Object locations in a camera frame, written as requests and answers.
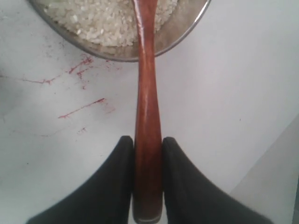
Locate stainless steel rice bowl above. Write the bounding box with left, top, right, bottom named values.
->
left=28, top=0, right=211, bottom=62

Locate uncooked white rice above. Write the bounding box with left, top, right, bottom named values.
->
left=43, top=0, right=177, bottom=47

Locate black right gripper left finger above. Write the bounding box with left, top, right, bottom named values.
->
left=28, top=136, right=134, bottom=224

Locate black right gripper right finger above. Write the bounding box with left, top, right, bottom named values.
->
left=162, top=137, right=272, bottom=224

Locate brown wooden spoon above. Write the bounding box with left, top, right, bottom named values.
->
left=133, top=0, right=163, bottom=224

